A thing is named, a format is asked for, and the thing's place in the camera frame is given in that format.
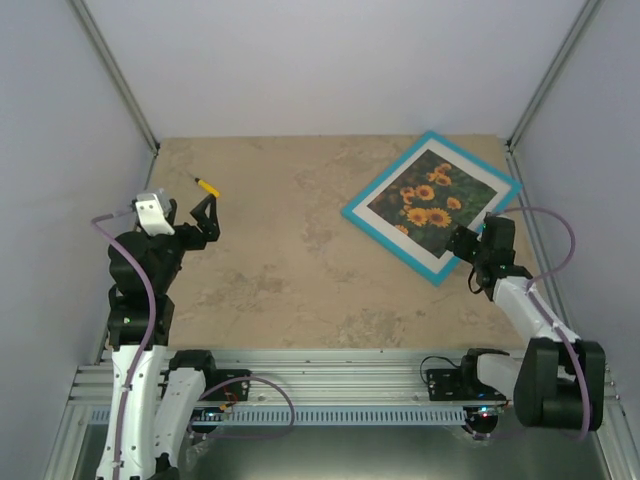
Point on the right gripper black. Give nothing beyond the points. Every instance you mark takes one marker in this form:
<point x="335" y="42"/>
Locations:
<point x="461" y="237"/>

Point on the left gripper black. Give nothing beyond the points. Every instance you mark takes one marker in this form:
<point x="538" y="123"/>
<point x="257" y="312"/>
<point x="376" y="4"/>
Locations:
<point x="211" y="230"/>

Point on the yellow handled screwdriver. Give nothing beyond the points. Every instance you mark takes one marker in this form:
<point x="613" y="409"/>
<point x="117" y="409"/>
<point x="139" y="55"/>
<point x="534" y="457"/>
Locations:
<point x="204" y="185"/>

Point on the teal wooden picture frame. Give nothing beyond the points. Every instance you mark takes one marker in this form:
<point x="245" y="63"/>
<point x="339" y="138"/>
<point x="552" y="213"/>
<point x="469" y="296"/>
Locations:
<point x="434" y="269"/>

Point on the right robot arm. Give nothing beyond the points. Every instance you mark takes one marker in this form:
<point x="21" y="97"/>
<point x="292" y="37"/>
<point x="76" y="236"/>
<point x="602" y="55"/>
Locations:
<point x="559" y="383"/>

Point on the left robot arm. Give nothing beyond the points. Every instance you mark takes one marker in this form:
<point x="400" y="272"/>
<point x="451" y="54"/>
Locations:
<point x="150" y="406"/>

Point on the sunflower photo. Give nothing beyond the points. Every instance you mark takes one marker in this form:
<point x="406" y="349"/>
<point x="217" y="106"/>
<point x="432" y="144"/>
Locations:
<point x="429" y="199"/>

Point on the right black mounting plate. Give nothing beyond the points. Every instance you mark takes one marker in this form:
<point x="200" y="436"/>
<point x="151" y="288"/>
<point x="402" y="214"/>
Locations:
<point x="451" y="384"/>

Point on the black mounting plate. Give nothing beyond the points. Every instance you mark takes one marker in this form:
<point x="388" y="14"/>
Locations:
<point x="451" y="384"/>
<point x="236" y="392"/>

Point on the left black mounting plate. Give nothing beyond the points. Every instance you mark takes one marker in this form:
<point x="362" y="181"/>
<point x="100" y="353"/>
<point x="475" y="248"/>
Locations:
<point x="236" y="392"/>

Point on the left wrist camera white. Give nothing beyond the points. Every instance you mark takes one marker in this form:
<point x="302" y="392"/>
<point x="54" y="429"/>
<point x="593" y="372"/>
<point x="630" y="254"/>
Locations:
<point x="152" y="209"/>

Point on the aluminium rail base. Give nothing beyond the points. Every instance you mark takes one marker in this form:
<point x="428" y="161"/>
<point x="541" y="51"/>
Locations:
<point x="310" y="377"/>

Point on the slotted cable duct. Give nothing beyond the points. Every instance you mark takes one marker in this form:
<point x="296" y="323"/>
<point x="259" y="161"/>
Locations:
<point x="331" y="416"/>

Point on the left aluminium corner post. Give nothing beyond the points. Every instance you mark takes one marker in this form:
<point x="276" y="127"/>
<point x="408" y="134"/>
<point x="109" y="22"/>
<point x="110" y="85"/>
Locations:
<point x="104" y="54"/>

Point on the aluminium corner post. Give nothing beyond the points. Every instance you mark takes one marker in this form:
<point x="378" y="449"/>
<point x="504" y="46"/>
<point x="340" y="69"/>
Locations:
<point x="565" y="51"/>
<point x="104" y="54"/>

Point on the right aluminium corner post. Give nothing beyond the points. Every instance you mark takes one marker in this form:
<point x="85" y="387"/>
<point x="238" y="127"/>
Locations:
<point x="565" y="51"/>

